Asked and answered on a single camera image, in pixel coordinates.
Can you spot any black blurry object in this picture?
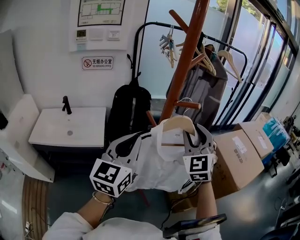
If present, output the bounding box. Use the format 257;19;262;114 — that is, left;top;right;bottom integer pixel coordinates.
0;110;9;131

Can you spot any pale wooden clothes hanger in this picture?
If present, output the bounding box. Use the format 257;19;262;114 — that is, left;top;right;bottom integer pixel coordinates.
161;97;196;147

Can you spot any white shirt with black stripes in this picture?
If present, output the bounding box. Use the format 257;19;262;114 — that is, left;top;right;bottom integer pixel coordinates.
126;120;200;193

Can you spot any stack of blue wrapped packages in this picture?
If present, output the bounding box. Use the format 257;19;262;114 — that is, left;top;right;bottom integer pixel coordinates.
262;117;291;166

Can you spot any person's left forearm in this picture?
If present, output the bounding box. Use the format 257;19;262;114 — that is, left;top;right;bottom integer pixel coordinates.
76;191;115;227

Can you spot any no-smoking sign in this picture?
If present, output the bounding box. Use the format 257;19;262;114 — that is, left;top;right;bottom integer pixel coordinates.
82;56;114;70

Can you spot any framed floor plan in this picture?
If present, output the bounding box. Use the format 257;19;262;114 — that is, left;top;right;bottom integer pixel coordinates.
77;0;124;27

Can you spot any wooden slat mat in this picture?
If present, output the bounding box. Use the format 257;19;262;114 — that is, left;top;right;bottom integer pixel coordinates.
22;175;51;235

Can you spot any black chest-mounted device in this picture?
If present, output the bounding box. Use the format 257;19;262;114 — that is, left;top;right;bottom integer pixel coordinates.
162;213;227;238

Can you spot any cardboard box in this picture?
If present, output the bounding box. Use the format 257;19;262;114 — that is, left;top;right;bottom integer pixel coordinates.
210;128;265;200
168;187;199;213
233;120;275;161
255;112;272;124

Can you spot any brown wooden coat stand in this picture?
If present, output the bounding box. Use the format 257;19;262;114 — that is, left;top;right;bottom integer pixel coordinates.
138;0;210;208

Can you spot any person's right forearm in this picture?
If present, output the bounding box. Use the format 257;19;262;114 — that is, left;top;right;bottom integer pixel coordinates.
195;181;218;219

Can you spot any gold bracelet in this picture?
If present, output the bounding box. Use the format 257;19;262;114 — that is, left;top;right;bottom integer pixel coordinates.
92;191;113;205

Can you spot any grey jacket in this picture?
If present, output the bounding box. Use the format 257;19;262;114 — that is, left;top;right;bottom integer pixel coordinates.
167;43;229;118

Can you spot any black faucet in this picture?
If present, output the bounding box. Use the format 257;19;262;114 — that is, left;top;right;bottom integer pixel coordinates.
61;95;73;115

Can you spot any person's white top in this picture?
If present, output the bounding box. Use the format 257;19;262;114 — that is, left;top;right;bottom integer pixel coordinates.
42;212;222;240

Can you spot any black backpack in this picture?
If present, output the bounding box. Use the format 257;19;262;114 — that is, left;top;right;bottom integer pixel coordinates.
110;79;152;143

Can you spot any white washbasin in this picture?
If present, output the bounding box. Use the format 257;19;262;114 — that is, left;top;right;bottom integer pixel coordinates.
28;107;107;148

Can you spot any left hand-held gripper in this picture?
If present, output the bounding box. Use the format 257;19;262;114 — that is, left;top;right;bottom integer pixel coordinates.
90;133;143;197

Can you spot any black-framed glass door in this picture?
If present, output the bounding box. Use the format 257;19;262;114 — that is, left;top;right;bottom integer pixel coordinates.
210;0;300;127

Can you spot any black cable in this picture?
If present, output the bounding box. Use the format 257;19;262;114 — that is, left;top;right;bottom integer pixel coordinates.
159;185;200;230

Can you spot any large white box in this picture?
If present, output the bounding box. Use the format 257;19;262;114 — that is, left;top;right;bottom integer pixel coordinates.
0;93;56;183

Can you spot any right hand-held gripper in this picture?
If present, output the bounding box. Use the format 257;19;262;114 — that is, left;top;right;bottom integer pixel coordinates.
179;124;219;195

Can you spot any black metal garment rack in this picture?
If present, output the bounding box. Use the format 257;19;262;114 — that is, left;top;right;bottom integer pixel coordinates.
127;22;248;128

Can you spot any black office chair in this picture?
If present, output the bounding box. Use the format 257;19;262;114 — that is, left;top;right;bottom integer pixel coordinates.
267;145;291;178

